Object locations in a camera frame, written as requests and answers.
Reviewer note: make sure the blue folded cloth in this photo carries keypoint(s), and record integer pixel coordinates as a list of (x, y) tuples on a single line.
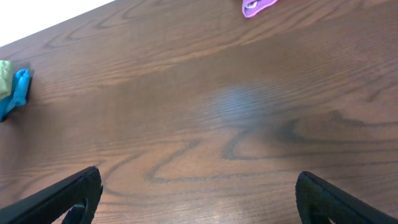
[(19, 92)]

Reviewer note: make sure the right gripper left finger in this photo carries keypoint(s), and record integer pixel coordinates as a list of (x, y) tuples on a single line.
[(76, 196)]

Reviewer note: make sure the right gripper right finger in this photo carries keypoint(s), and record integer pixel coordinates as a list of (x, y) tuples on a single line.
[(319, 202)]

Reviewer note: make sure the purple microfiber cloth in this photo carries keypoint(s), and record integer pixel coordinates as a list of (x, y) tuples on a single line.
[(251, 7)]

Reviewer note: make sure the green microfiber cloth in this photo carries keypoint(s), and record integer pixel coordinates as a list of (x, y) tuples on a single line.
[(6, 78)]

